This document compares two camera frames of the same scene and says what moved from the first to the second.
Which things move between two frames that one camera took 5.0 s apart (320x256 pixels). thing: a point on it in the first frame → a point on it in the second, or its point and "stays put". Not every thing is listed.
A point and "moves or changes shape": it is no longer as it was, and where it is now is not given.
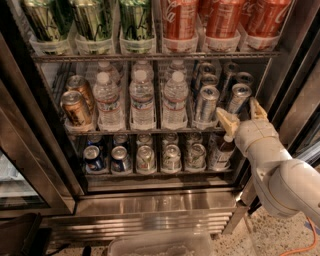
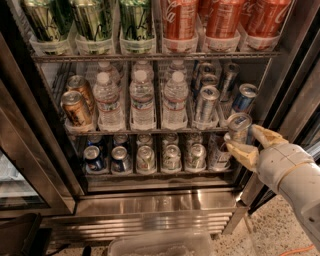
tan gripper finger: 257,112 → 267,137
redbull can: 207,104 stays put
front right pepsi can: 120,163 stays put
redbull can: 245,78 → 244,98
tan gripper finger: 229,120 → 248,155
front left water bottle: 110,116 stays put
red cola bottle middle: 223,25 stays put
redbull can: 240,93 moves or changes shape
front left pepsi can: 93,159 stays put
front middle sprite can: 172,159 stays put
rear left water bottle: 104,66 stays put
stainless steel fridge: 109,124 stays put
